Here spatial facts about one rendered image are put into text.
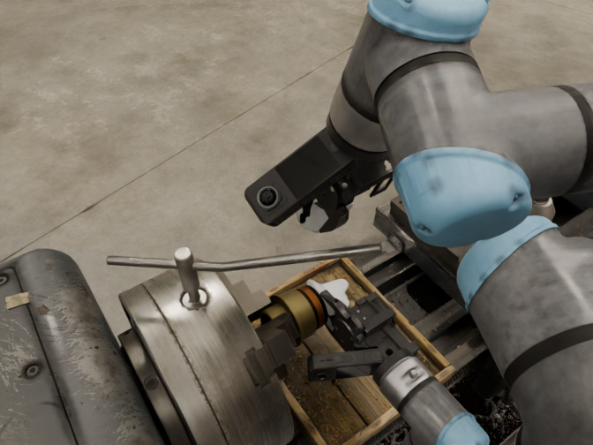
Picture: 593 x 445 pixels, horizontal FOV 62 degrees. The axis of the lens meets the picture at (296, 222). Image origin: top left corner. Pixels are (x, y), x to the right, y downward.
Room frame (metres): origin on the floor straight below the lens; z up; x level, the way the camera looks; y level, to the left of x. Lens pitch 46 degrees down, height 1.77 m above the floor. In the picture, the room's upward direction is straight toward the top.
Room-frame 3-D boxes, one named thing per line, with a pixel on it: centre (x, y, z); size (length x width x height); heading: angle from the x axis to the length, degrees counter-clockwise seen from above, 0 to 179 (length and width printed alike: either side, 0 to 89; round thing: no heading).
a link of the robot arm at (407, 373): (0.33, -0.16, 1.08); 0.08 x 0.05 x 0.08; 124
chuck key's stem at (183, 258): (0.37, 0.13, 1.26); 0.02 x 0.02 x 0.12
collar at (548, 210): (0.66, -0.44, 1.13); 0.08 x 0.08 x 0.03
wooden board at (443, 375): (0.50, -0.08, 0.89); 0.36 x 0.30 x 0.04; 34
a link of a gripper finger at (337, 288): (0.49, -0.06, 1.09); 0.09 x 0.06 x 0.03; 34
